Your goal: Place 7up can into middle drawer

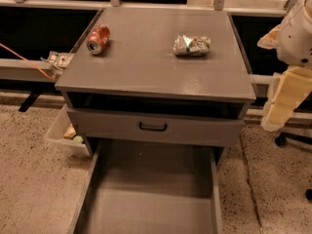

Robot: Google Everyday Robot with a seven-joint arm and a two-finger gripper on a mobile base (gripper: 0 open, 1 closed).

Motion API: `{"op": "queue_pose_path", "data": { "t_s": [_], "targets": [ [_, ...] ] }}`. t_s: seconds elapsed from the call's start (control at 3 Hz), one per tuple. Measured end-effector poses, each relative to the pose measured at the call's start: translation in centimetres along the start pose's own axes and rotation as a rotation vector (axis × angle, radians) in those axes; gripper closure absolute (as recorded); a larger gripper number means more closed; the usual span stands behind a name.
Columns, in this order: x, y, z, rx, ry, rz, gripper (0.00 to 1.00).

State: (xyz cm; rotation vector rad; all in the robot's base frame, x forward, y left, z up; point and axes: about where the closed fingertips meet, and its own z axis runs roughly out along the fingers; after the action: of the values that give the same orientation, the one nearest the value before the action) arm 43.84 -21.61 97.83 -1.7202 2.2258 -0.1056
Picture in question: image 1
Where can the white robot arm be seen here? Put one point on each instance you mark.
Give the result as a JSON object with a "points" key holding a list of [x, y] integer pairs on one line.
{"points": [[307, 4]]}

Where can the metal bracket clamp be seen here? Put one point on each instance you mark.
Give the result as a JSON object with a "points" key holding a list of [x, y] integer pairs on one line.
{"points": [[58, 61]]}

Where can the green ball in bin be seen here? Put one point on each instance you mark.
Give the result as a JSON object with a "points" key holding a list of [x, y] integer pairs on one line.
{"points": [[78, 139]]}

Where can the black drawer handle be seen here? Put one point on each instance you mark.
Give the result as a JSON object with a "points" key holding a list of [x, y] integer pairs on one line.
{"points": [[152, 128]]}

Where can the grey top drawer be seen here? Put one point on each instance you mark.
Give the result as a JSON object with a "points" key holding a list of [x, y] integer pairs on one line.
{"points": [[181, 129]]}

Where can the open grey lower drawer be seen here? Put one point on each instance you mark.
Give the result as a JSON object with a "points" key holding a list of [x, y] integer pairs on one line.
{"points": [[137, 187]]}

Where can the tan item in bin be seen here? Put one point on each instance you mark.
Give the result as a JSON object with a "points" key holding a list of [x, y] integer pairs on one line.
{"points": [[70, 132]]}

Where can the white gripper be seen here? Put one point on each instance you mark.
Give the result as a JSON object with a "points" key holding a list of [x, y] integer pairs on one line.
{"points": [[296, 39]]}

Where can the grey drawer cabinet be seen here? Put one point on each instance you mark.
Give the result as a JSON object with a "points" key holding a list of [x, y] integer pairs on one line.
{"points": [[138, 72]]}

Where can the crushed red soda can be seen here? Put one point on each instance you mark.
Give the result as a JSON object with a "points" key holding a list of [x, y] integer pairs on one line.
{"points": [[98, 39]]}

